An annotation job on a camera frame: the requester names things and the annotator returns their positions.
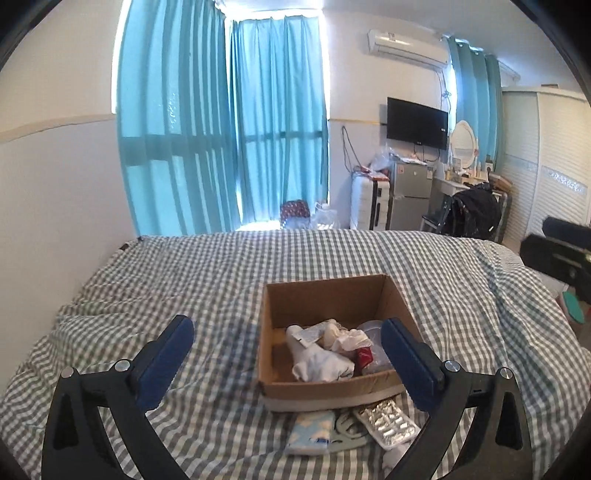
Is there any brown cardboard box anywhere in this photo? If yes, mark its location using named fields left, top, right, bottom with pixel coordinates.
left=257, top=274, right=422, bottom=413

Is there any black folding chair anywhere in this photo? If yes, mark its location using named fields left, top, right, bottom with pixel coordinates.
left=420, top=194, right=455, bottom=234

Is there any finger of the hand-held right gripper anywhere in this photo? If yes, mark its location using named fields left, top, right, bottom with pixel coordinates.
left=558, top=290, right=588, bottom=325

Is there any wide turquoise curtain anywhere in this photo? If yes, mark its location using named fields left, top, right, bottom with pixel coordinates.
left=115, top=0, right=241, bottom=237

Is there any clear plastic container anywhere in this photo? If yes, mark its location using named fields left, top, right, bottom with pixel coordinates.
left=355, top=320, right=394, bottom=376

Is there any white dressing table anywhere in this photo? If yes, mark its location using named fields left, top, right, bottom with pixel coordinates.
left=431, top=176, right=474, bottom=200

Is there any black wall cable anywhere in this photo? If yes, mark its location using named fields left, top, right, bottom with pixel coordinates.
left=341, top=124, right=365, bottom=169

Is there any white air conditioner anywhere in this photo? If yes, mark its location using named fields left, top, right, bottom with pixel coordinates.
left=367, top=29, right=450, bottom=70

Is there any short turquoise curtain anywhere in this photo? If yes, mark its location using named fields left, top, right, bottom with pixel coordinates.
left=445, top=37, right=502, bottom=168

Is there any crumpled white tissue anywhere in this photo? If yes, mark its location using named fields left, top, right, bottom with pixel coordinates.
left=330, top=325, right=372, bottom=354

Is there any grey checked blanket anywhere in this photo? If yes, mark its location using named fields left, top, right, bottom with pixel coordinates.
left=0, top=228, right=587, bottom=480

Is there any oval white mirror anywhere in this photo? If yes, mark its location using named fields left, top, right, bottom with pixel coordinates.
left=450, top=120, right=479, bottom=169

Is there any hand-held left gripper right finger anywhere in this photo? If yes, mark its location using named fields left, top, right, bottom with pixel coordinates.
left=380, top=318, right=536, bottom=480

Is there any silver blister pack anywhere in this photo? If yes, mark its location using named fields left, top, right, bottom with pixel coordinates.
left=353, top=401, right=421, bottom=449

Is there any silver mini fridge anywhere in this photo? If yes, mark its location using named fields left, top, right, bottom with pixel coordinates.
left=390, top=159, right=434, bottom=230

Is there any black backpack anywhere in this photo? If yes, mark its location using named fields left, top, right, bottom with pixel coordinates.
left=450, top=182, right=503, bottom=240

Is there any black wall television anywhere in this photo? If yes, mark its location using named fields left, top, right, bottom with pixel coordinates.
left=387, top=97, right=450, bottom=150

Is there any white suitcase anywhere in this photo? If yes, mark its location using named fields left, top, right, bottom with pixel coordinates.
left=349, top=174, right=393, bottom=230

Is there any light blue tissue packet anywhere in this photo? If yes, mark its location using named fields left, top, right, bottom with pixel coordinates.
left=285, top=410, right=335, bottom=455

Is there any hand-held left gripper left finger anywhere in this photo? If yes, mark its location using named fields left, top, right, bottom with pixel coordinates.
left=41, top=315, right=195, bottom=480

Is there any white wardrobe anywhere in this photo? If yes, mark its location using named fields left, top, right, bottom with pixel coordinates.
left=501, top=85, right=591, bottom=259

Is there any narrow turquoise curtain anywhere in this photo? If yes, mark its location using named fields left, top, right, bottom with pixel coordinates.
left=228, top=16, right=329, bottom=229

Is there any clear plastic bag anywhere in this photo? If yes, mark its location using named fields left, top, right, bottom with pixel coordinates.
left=369, top=148, right=399, bottom=174

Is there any red patterned bag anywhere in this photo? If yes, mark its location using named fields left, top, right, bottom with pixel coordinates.
left=280, top=199, right=311, bottom=227

